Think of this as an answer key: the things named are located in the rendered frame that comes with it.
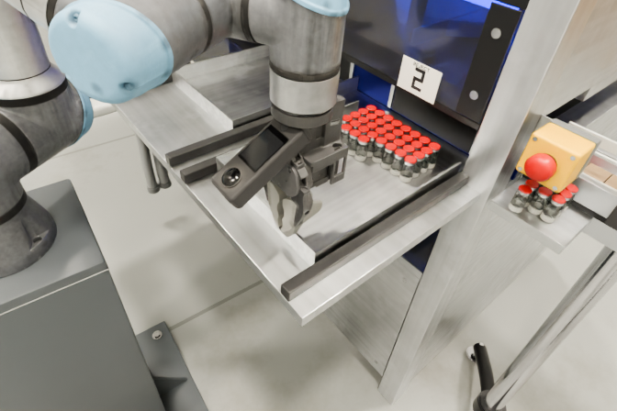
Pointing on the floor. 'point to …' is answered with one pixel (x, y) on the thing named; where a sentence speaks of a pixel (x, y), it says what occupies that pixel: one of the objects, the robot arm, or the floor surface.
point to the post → (503, 137)
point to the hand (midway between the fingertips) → (282, 230)
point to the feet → (477, 353)
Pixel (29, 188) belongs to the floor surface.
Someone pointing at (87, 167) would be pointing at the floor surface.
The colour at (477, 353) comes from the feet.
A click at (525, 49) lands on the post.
